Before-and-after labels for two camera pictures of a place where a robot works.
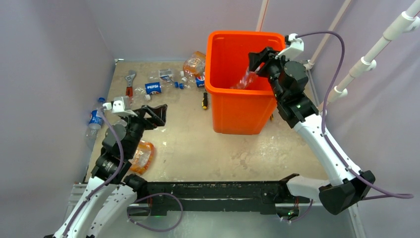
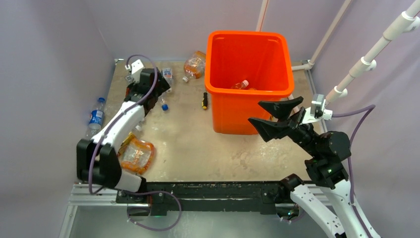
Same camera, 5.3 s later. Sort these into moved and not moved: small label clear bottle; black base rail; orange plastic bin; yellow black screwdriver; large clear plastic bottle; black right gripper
Moved: black right gripper; large clear plastic bottle
Not moved: orange plastic bin; black base rail; yellow black screwdriver; small label clear bottle
